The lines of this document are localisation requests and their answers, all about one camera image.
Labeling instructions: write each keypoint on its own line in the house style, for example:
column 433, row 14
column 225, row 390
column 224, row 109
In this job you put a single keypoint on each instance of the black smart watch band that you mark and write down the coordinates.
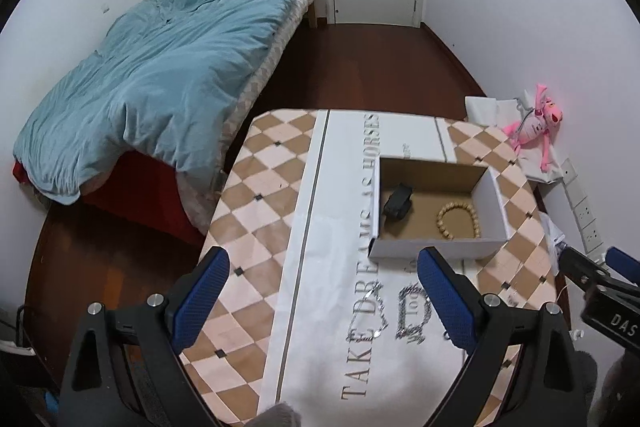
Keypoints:
column 399, row 203

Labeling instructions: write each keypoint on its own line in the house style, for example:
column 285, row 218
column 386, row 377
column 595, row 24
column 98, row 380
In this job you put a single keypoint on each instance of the patterned bed mattress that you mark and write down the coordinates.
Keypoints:
column 199, row 206

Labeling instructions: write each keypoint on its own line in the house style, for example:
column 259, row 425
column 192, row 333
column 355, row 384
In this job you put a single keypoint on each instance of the teal blue duvet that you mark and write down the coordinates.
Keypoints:
column 163, row 81

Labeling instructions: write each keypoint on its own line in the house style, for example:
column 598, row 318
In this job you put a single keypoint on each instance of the checkered printed tablecloth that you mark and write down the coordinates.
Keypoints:
column 323, row 217

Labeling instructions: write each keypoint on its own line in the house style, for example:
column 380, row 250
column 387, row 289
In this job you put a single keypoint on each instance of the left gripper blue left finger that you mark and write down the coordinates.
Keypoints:
column 193, row 297

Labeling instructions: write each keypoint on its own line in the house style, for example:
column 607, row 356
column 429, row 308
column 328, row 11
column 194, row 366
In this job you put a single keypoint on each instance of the pink panther plush toy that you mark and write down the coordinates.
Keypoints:
column 536, row 125

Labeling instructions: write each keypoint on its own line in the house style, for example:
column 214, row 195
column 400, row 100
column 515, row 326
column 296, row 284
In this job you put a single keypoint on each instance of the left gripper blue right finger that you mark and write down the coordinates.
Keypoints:
column 453, row 296

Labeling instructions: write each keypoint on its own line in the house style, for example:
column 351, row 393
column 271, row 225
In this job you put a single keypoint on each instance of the white power strip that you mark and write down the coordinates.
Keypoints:
column 583, row 213

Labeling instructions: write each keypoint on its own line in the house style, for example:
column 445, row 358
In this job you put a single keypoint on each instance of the white cardboard box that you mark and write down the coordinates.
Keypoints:
column 456, row 208

